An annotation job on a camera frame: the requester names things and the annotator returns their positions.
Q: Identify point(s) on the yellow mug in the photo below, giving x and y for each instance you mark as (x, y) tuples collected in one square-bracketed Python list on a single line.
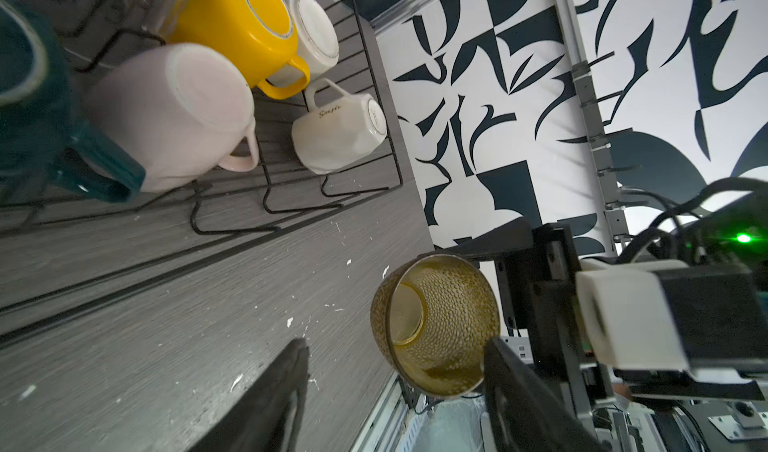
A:
[(257, 36)]

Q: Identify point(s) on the grey wall hook rail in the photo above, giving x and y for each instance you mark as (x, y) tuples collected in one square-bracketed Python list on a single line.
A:
[(590, 102)]

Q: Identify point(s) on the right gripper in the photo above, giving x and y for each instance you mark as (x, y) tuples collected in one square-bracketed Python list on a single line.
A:
[(537, 286)]

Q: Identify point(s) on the olive green glass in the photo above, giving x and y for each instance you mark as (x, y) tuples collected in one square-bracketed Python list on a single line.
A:
[(431, 319)]

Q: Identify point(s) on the cream white mug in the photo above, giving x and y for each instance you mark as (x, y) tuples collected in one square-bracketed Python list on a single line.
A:
[(331, 137)]

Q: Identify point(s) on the white mug red inside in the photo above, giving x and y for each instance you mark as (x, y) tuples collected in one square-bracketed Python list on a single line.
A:
[(318, 44)]

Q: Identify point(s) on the dark green mug white inside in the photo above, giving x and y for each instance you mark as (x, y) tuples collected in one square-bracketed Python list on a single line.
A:
[(45, 136)]

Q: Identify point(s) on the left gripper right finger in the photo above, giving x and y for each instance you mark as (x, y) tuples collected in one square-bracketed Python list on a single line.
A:
[(525, 415)]

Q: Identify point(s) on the cream mug pink handle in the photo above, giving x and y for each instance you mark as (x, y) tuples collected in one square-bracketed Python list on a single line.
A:
[(179, 111)]

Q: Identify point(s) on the black wire dish rack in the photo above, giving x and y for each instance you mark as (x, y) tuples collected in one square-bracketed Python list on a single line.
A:
[(65, 256)]

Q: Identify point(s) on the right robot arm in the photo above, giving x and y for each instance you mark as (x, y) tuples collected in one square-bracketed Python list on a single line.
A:
[(729, 226)]

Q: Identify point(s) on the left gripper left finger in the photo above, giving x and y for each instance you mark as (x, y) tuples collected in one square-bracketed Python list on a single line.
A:
[(269, 414)]

